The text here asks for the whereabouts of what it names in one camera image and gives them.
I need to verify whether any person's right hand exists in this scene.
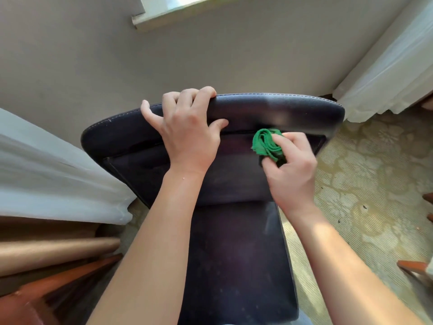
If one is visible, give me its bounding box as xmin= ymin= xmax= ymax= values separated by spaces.
xmin=261 ymin=132 xmax=318 ymax=217

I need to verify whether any person's left hand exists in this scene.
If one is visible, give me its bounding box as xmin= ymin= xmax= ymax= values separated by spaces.
xmin=140 ymin=86 xmax=230 ymax=176

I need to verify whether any green cleaning cloth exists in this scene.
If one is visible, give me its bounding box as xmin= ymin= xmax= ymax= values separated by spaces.
xmin=251 ymin=128 xmax=288 ymax=163

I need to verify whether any black leather chair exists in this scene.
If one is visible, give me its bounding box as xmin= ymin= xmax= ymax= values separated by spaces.
xmin=80 ymin=93 xmax=345 ymax=325

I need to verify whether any person's left forearm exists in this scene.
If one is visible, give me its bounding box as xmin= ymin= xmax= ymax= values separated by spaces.
xmin=86 ymin=167 xmax=209 ymax=325

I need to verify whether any person's right forearm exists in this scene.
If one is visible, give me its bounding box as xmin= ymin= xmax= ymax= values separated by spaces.
xmin=289 ymin=203 xmax=425 ymax=325

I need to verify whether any white window sill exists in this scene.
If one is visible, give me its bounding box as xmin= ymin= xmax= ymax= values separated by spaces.
xmin=131 ymin=0 xmax=224 ymax=32

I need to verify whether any white sheer curtain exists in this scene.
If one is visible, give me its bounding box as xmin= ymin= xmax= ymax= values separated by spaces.
xmin=0 ymin=108 xmax=137 ymax=226
xmin=333 ymin=0 xmax=433 ymax=123

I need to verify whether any orange wooden furniture leg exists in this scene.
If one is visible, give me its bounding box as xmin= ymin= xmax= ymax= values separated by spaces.
xmin=396 ymin=260 xmax=433 ymax=288

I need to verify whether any orange wooden table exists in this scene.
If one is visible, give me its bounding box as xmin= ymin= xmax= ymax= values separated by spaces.
xmin=0 ymin=253 xmax=123 ymax=325

